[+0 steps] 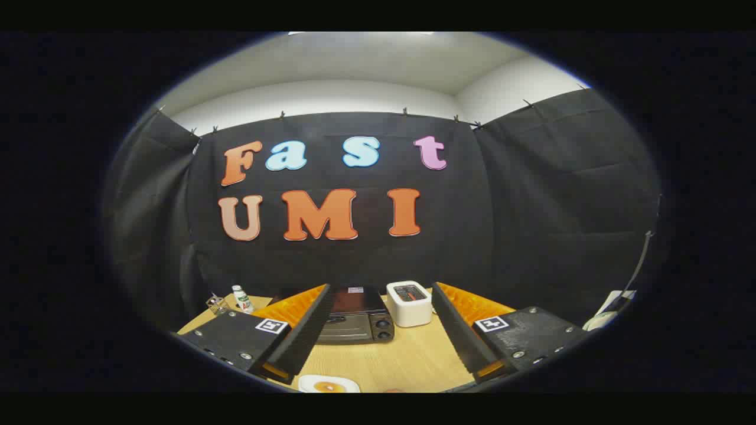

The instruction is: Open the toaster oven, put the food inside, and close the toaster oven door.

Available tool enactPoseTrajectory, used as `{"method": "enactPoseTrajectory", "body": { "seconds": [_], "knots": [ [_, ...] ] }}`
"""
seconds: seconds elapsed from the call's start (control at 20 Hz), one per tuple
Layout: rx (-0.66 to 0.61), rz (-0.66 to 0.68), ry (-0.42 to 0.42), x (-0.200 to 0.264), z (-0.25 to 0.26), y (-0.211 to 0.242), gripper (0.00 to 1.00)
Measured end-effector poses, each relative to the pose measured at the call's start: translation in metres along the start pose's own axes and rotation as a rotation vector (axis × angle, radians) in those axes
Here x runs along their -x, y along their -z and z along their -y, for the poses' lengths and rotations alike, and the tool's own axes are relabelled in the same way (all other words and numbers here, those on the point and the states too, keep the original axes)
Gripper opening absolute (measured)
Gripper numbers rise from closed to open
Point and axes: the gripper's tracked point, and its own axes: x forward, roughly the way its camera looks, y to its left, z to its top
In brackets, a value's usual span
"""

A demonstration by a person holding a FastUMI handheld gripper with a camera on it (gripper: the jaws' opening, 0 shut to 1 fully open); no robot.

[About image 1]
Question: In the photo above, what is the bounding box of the white rectangular plate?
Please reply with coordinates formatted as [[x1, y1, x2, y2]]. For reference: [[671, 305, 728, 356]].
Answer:
[[298, 375, 361, 393]]

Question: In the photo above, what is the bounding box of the black backdrop cloth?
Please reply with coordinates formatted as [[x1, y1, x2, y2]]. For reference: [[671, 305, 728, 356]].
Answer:
[[103, 89, 662, 332]]

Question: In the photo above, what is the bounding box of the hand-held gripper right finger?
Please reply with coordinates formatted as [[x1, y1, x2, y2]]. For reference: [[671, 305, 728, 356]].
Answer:
[[431, 282, 589, 383]]

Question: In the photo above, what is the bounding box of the white bottle with green label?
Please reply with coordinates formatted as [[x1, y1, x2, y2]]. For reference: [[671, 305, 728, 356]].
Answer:
[[232, 285, 255, 314]]

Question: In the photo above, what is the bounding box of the white bread toaster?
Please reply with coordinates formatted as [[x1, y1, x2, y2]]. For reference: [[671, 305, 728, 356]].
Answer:
[[386, 281, 433, 328]]

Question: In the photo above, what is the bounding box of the black toaster oven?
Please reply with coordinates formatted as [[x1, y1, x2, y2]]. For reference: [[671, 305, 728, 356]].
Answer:
[[307, 286, 395, 345]]

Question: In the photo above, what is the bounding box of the white device with cable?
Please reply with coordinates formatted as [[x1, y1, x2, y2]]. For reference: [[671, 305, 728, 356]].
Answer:
[[584, 289, 637, 331]]

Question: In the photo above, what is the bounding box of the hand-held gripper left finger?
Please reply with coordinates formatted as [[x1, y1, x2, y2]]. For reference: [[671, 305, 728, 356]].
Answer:
[[180, 283, 335, 385]]

